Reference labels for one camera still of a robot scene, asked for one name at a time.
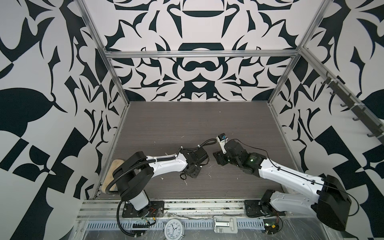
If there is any red key tag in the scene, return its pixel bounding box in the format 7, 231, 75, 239
180, 173, 187, 181

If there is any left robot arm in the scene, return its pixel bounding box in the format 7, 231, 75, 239
102, 147, 209, 213

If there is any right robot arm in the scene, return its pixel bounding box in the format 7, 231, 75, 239
214, 135, 355, 232

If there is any white round object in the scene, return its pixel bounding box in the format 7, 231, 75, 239
282, 185, 300, 195

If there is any silver metal latch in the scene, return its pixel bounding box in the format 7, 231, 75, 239
213, 216, 238, 234

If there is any white alarm clock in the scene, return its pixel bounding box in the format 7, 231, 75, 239
164, 219, 185, 240

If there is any wooden brush block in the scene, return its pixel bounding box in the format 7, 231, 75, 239
101, 159, 125, 194

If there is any black wall hook rail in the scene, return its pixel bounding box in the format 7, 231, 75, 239
322, 71, 384, 145

